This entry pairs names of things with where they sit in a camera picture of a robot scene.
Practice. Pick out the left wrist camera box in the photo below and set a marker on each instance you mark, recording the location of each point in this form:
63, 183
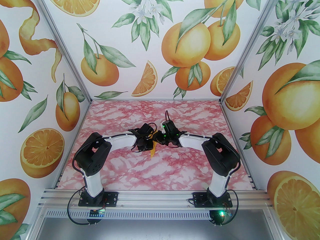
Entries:
146, 129

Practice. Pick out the aluminium frame post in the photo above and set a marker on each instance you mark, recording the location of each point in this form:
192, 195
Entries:
63, 46
248, 46

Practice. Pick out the small circuit board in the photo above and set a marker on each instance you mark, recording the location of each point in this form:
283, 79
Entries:
221, 213
98, 212

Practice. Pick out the aluminium mounting rail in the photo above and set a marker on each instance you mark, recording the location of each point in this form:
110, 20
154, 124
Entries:
155, 199

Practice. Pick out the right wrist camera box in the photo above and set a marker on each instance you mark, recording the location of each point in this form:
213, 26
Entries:
170, 126

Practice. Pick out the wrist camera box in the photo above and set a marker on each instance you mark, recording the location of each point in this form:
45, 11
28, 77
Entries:
146, 129
170, 126

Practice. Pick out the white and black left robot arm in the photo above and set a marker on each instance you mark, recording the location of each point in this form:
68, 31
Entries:
93, 181

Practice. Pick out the aluminium back rail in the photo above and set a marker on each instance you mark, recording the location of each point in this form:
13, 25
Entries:
155, 99

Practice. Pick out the yellow paper sheet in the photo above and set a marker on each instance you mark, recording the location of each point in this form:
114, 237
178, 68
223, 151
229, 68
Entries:
152, 152

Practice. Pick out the aluminium side rail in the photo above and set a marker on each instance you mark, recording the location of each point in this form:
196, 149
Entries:
230, 123
59, 179

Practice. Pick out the perforated metal strip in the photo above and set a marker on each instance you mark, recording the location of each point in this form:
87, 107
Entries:
155, 213

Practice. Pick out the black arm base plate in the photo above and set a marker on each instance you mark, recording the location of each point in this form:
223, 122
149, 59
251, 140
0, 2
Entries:
198, 199
111, 199

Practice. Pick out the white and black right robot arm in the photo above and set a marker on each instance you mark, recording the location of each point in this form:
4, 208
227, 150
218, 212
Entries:
218, 181

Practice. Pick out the grey metal shelf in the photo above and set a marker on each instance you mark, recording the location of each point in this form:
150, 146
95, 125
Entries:
155, 230

